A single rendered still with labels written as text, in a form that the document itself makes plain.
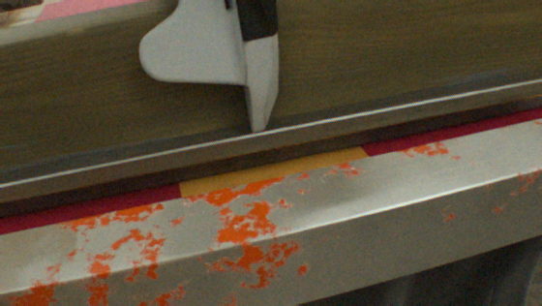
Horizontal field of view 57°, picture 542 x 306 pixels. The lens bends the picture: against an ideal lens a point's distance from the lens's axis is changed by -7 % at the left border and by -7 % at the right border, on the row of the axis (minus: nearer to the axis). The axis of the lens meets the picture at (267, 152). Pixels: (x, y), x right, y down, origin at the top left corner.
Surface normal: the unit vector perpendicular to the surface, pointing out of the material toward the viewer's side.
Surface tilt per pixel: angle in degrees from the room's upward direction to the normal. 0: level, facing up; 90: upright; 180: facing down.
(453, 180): 0
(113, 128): 91
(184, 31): 83
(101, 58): 91
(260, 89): 102
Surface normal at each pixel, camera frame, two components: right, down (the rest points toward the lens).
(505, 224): 0.22, 0.47
